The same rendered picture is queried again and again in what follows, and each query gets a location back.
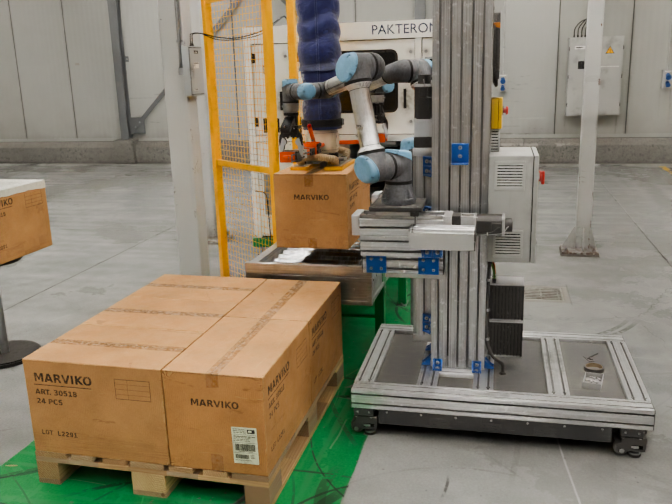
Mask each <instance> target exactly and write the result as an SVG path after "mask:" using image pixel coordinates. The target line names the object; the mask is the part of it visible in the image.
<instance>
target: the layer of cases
mask: <svg viewBox="0 0 672 504"><path fill-rule="evenodd" d="M342 354H343V349H342V314H341V282H330V281H308V280H285V279H263V278H240V277H218V276H195V275H172V274H164V275H163V276H161V277H159V278H157V279H156V280H154V281H152V282H151V283H149V284H147V285H146V286H144V287H142V288H141V289H139V290H137V291H136V292H134V293H132V294H131V295H129V296H128V297H126V298H124V299H122V300H120V301H119V302H117V303H115V304H114V305H112V306H110V307H109V308H107V309H105V310H104V311H102V312H100V313H99V314H97V315H95V316H94V317H92V318H90V319H89V320H87V321H85V322H83V323H82V324H80V325H78V326H77V327H75V328H73V329H72V330H70V331H68V332H67V333H65V334H63V335H62V336H60V337H58V338H57V339H55V340H53V341H52V342H50V343H48V344H46V345H45V346H43V347H41V348H40V349H38V350H36V351H35V352H33V353H31V354H30V355H28V356H26V357H25V358H23V359H22V361H23V368H24V374H25V381H26V388H27V394H28V401H29V408H30V415H31V421H32V428H33V435H34V441H35V448H36V450H38V451H47V452H56V453H64V454H73V455H82V456H90V457H99V458H108V459H116V460H125V461H134V462H143V463H151V464H160V465H171V466H177V467H186V468H195V469H203V470H212V471H221V472H229V473H238V474H247V475H255V476H264V477H268V476H269V474H270V473H271V471H272V469H273V468H274V466H275V465H276V463H277V461H278V460H279V458H280V456H281V455H282V453H283V451H284V450H285V448H286V446H287V445H288V443H289V441H290V440H291V438H292V436H293V435H294V433H295V432H296V430H297V428H298V427H299V425H300V423H301V422H302V420H303V418H304V417H305V415H306V413H307V412H308V410H309V408H310V407H311V405H312V403H313V402H314V400H315V399H316V397H317V395H318V394H319V392H320V390H321V389H322V387H323V385H324V384H325V382H326V380H327V379H328V377H329V375H330V374H331V372H332V370H333V369H334V367H335V366H336V364H337V362H338V361H339V359H340V357H341V356H342Z"/></svg>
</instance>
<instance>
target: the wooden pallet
mask: <svg viewBox="0 0 672 504"><path fill-rule="evenodd" d="M343 380H344V367H343V354H342V356H341V357H340V359H339V361H338V362H337V364H336V366H335V367H334V369H333V370H332V372H331V374H330V375H329V377H328V379H327V380H326V382H325V384H324V385H323V387H322V389H321V390H320V392H319V394H318V395H317V397H316V399H315V400H314V402H313V403H312V405H311V407H310V408H309V410H308V412H307V413H306V415H305V417H304V418H303V420H302V422H301V423H300V425H299V427H298V428H297V430H296V432H295V433H294V435H293V436H292V438H291V440H290V441H289V443H288V445H287V446H286V448H285V450H284V451H283V453H282V455H281V456H280V458H279V460H278V461H277V463H276V465H275V466H274V468H273V469H272V471H271V473H270V474H269V476H268V477H264V476H255V475H247V474H238V473H229V472H221V471H212V470H203V469H195V468H186V467H177V466H171V465H160V464H151V463H143V462H134V461H125V460H116V459H108V458H99V457H90V456H82V455H73V454H64V453H56V452H47V451H38V450H35V455H36V460H37V467H38V474H39V481H40V482H43V483H51V484H59V485H61V484H62V483H63V482H64V481H65V480H66V479H68V478H69V477H70V476H71V475H72V474H73V473H74V472H75V471H76V470H77V469H78V468H79V467H81V466H88V467H97V468H105V469H113V470H122V471H130V472H131V475H132V484H133V494H137V495H145V496H153V497H161V498H167V497H168V496H169V495H170V494H171V492H172V491H173V490H174V489H175V487H176V486H177V485H178V484H179V482H180V481H181V480H182V479H183V478H189V479H197V480H206V481H214V482H223V483H231V484H239V485H244V489H245V504H275V502H276V501H277V499H278V497H279V495H280V493H281V492H282V490H283V488H284V486H285V484H286V482H287V481H288V479H289V477H290V475H291V473H292V472H293V470H294V468H295V466H296V464H297V463H298V461H299V459H300V457H301V455H302V454H303V452H304V450H305V448H306V446H307V445H308V443H309V441H310V439H311V437H312V436H313V434H314V432H315V430H316V428H317V427H318V425H319V423H320V421H321V419H322V417H323V416H324V414H325V412H326V410H327V408H328V407H329V405H330V403H331V401H332V399H333V398H334V396H335V394H336V392H337V390H338V389H339V387H340V385H341V383H342V381H343Z"/></svg>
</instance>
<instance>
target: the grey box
mask: <svg viewBox="0 0 672 504"><path fill-rule="evenodd" d="M181 53H182V66H183V78H184V91H185V96H199V95H205V89H204V88H205V86H204V76H203V62H202V48H201V46H181Z"/></svg>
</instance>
